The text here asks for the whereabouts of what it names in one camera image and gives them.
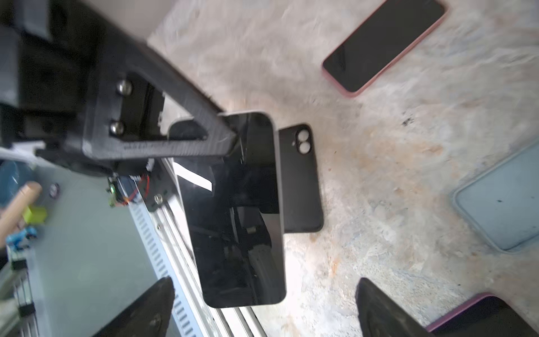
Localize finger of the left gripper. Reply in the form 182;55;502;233
81;25;237;161

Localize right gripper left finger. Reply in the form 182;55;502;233
94;277;175;337

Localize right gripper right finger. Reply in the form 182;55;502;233
355;277;433;337

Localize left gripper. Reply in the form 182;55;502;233
1;1;109;176

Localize black phone case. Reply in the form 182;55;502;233
279;124;324;234

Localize pink phone case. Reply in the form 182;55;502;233
321;0;449;98

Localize purple-edged black phone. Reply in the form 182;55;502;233
323;0;446;94

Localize light blue phone case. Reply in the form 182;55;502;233
451;140;538;254

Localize left circuit board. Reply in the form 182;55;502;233
107;173;150;208

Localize aluminium mounting rail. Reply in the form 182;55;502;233
129;159;266;336

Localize wooden handle tool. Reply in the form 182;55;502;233
1;181;42;249

